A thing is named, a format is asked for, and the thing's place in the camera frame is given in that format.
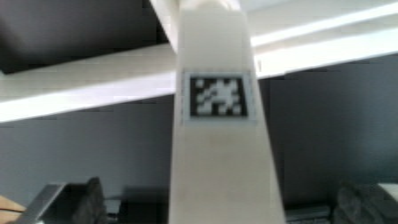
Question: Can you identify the white desk top tray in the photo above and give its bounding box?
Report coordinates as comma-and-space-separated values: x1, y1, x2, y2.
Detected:
0, 0, 398, 123

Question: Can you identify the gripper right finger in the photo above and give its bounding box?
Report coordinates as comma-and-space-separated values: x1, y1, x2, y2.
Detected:
332, 183, 398, 224

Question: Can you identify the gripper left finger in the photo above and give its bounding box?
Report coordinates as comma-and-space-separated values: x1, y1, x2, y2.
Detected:
14, 177, 108, 224

